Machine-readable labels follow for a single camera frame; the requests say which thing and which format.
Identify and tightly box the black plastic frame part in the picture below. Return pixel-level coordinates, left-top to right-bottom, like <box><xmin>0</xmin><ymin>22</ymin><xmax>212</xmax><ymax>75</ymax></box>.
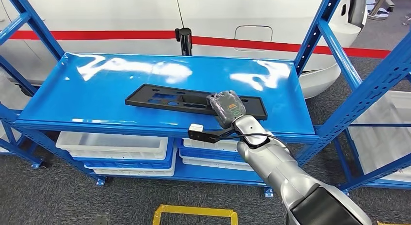
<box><xmin>125</xmin><ymin>83</ymin><xmax>268</xmax><ymax>121</ymax></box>

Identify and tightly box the white car red stripe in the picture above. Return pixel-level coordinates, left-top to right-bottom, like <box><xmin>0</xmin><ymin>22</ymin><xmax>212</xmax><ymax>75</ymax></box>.
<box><xmin>0</xmin><ymin>0</ymin><xmax>370</xmax><ymax>99</ymax></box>

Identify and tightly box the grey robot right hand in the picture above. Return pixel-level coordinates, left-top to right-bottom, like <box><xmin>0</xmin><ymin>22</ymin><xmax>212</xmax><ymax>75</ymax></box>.
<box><xmin>207</xmin><ymin>90</ymin><xmax>247</xmax><ymax>129</ymax></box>

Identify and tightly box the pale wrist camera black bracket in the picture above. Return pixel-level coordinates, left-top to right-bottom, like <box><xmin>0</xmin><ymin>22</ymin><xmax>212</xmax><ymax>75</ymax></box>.
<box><xmin>187</xmin><ymin>123</ymin><xmax>237</xmax><ymax>144</ymax></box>

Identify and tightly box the black stanchion post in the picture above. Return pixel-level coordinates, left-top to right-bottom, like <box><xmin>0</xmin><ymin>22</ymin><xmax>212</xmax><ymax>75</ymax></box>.
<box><xmin>174</xmin><ymin>27</ymin><xmax>193</xmax><ymax>56</ymax></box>

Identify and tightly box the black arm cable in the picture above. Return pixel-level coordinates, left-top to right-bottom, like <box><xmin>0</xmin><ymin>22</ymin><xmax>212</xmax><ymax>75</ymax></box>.
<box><xmin>210</xmin><ymin>133</ymin><xmax>296</xmax><ymax>157</ymax></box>

